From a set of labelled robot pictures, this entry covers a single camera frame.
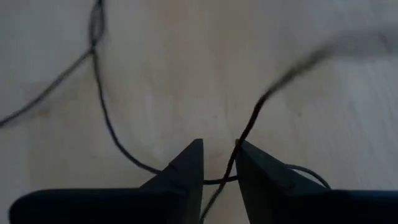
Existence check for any long thin black cord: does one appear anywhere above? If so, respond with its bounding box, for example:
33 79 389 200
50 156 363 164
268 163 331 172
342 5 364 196
0 0 335 224

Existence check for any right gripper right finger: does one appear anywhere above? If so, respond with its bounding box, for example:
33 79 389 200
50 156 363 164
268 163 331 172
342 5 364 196
235 140 398 224

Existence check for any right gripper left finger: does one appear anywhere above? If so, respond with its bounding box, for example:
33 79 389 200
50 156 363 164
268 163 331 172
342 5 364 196
9 139 205 224

